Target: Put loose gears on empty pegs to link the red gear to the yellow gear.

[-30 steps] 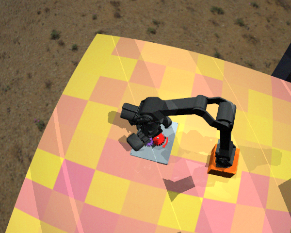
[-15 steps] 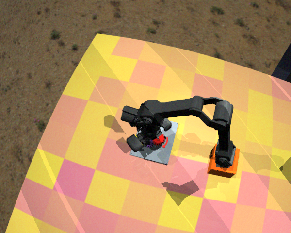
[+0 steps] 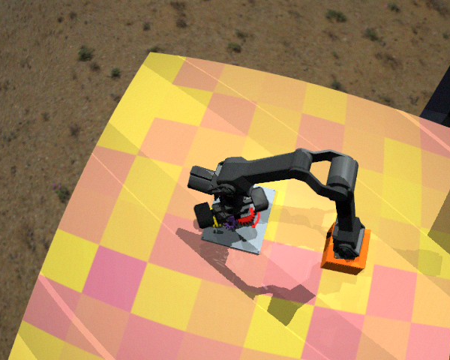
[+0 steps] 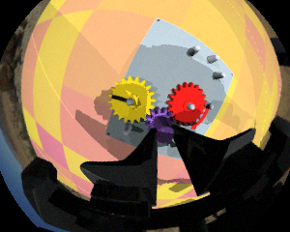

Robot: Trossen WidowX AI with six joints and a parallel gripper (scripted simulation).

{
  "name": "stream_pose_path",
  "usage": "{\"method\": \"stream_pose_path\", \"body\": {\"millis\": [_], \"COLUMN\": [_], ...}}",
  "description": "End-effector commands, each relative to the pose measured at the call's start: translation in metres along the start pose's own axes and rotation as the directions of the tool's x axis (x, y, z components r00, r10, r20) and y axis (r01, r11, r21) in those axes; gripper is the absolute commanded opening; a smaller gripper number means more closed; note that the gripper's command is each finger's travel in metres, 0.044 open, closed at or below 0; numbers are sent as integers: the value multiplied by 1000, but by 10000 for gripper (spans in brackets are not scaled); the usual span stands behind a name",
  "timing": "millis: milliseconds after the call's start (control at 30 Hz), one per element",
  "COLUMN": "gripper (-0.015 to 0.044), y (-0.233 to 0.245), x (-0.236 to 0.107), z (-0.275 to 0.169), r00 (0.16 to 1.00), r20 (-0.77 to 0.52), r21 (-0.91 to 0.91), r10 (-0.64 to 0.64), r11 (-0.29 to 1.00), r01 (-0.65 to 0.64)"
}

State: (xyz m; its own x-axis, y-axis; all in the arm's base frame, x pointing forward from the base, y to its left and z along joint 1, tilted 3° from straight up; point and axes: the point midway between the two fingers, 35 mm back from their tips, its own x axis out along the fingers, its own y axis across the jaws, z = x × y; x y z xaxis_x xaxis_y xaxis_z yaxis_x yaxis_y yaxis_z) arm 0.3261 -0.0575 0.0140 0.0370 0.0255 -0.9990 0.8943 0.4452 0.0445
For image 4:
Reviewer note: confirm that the red curved arrow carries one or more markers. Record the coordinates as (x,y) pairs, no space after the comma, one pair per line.
(193,126)

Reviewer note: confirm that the yellow gear with black stripe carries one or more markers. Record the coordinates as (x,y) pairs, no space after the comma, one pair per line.
(141,99)

